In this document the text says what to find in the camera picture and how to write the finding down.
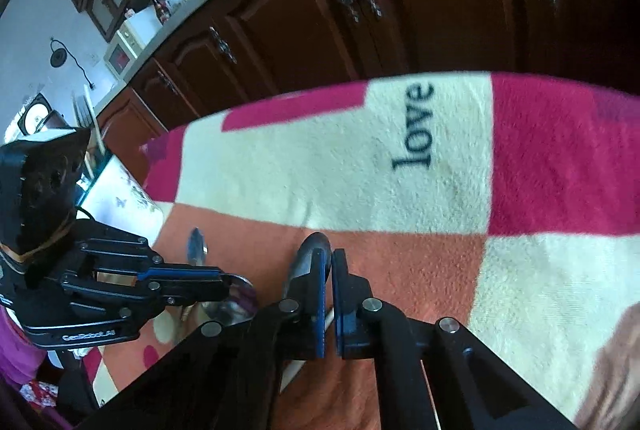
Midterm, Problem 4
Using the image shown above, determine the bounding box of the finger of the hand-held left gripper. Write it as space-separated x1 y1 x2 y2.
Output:
60 278 236 327
75 220 228 283

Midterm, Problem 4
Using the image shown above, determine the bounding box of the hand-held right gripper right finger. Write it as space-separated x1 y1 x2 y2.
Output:
331 249 576 430

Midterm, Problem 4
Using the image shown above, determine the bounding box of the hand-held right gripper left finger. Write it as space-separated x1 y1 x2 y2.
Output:
80 250 331 430

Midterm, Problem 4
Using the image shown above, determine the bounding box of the shiny steel spoon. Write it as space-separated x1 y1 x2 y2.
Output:
182 274 259 327

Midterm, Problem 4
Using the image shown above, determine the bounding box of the dark steel spoon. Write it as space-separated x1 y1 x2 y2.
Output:
282 231 333 298

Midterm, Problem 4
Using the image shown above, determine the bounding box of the floral container with blue rim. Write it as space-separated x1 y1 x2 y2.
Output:
75 152 166 256

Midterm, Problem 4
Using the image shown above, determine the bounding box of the person's left forearm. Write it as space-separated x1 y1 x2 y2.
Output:
0 305 48 386

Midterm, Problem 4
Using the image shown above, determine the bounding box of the small steel spoon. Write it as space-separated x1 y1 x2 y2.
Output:
187 227 208 266

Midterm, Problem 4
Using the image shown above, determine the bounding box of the dark countertop appliance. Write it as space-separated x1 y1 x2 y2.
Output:
17 92 66 136

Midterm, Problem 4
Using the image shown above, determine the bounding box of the white microwave oven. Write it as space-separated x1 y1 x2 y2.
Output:
103 17 163 78

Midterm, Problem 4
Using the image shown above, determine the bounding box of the printed blanket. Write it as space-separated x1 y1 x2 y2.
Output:
80 70 640 430

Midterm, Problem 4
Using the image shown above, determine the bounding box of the row of wooden cabinet doors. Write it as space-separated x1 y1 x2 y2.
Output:
95 0 640 186

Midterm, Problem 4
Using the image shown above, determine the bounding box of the round black wall fixture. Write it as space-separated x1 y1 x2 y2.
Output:
49 37 98 91

